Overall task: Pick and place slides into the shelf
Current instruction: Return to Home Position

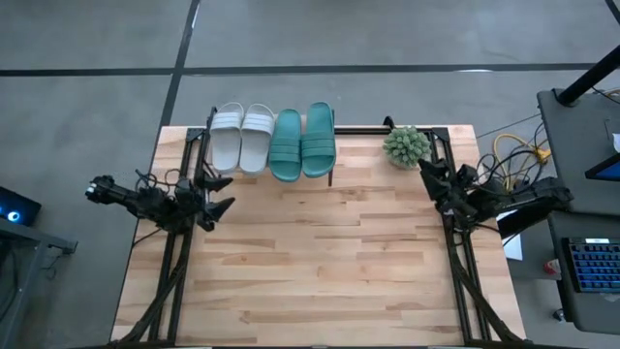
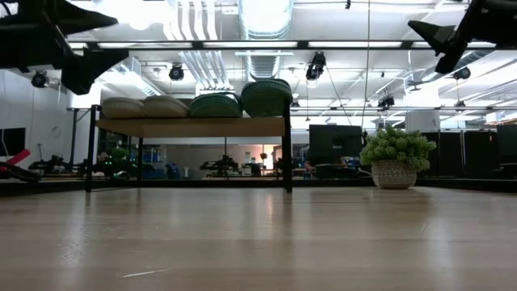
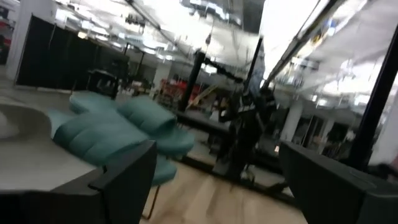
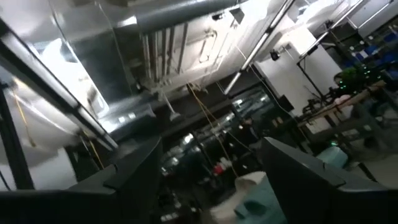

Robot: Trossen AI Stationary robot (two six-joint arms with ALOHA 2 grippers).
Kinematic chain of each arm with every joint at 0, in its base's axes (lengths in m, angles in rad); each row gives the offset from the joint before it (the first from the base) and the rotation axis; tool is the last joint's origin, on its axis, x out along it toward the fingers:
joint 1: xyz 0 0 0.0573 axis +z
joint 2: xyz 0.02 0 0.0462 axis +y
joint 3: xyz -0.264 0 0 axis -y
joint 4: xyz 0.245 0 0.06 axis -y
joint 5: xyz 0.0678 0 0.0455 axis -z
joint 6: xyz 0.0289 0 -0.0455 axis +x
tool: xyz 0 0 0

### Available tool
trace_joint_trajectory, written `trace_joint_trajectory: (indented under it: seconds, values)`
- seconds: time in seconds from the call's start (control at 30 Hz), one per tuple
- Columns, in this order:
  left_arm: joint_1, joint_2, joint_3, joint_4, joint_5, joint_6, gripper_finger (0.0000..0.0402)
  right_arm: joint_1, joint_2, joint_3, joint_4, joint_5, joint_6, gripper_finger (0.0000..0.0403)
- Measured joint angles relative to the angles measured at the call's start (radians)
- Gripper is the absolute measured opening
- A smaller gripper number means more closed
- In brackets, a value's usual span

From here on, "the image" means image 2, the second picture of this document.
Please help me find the black aluminium table frame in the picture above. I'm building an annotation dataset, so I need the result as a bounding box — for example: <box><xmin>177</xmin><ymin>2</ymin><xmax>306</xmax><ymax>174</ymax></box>
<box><xmin>0</xmin><ymin>177</ymin><xmax>517</xmax><ymax>194</ymax></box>

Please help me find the wooden shelf with black frame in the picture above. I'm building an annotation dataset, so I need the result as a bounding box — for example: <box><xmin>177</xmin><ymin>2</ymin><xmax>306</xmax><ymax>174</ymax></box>
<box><xmin>84</xmin><ymin>103</ymin><xmax>294</xmax><ymax>194</ymax></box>

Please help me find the black wall screen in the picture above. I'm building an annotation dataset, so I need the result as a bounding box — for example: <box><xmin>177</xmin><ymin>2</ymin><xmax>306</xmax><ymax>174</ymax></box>
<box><xmin>0</xmin><ymin>127</ymin><xmax>27</xmax><ymax>157</ymax></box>

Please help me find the background robot station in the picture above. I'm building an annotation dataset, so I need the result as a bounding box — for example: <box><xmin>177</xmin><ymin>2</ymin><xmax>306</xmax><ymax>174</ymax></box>
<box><xmin>200</xmin><ymin>154</ymin><xmax>239</xmax><ymax>178</ymax></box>

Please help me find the silver ventilation duct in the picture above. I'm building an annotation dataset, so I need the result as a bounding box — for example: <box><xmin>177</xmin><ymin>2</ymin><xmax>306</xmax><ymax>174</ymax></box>
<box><xmin>237</xmin><ymin>0</ymin><xmax>295</xmax><ymax>82</ymax></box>

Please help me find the black partition screen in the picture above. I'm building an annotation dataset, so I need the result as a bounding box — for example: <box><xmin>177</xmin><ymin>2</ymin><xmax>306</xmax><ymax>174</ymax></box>
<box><xmin>419</xmin><ymin>123</ymin><xmax>517</xmax><ymax>181</ymax></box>

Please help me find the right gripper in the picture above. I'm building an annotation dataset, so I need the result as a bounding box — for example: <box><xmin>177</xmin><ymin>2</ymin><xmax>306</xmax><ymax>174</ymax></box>
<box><xmin>406</xmin><ymin>0</ymin><xmax>517</xmax><ymax>76</ymax></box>

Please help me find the red bar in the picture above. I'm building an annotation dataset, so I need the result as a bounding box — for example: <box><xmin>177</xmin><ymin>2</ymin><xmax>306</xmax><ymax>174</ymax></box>
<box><xmin>0</xmin><ymin>148</ymin><xmax>32</xmax><ymax>173</ymax></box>

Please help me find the green plant in patterned pot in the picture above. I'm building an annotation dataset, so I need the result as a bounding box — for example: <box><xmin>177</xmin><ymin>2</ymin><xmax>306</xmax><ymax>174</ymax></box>
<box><xmin>359</xmin><ymin>125</ymin><xmax>438</xmax><ymax>190</ymax></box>

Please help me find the black monitor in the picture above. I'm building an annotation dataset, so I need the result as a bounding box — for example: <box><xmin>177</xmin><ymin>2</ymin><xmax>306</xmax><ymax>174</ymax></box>
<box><xmin>309</xmin><ymin>124</ymin><xmax>364</xmax><ymax>179</ymax></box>

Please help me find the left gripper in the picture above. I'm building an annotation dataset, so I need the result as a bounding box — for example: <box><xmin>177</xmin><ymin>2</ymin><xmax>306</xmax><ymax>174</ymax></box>
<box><xmin>0</xmin><ymin>0</ymin><xmax>130</xmax><ymax>96</ymax></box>

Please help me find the green rubber slide sandal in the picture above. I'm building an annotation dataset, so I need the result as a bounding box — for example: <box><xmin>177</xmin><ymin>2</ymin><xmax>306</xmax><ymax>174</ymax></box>
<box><xmin>188</xmin><ymin>92</ymin><xmax>244</xmax><ymax>119</ymax></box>
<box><xmin>240</xmin><ymin>78</ymin><xmax>293</xmax><ymax>119</ymax></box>

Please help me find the overhead frame light bar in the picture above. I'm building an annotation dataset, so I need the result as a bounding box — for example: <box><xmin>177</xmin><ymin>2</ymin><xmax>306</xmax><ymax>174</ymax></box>
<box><xmin>66</xmin><ymin>39</ymin><xmax>517</xmax><ymax>51</ymax></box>

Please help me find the black ceiling spotlight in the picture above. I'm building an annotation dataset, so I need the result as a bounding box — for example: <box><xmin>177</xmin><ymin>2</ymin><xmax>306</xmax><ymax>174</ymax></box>
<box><xmin>168</xmin><ymin>63</ymin><xmax>185</xmax><ymax>82</ymax></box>
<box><xmin>452</xmin><ymin>65</ymin><xmax>472</xmax><ymax>81</ymax></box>
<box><xmin>31</xmin><ymin>70</ymin><xmax>49</xmax><ymax>89</ymax></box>
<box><xmin>305</xmin><ymin>51</ymin><xmax>327</xmax><ymax>81</ymax></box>

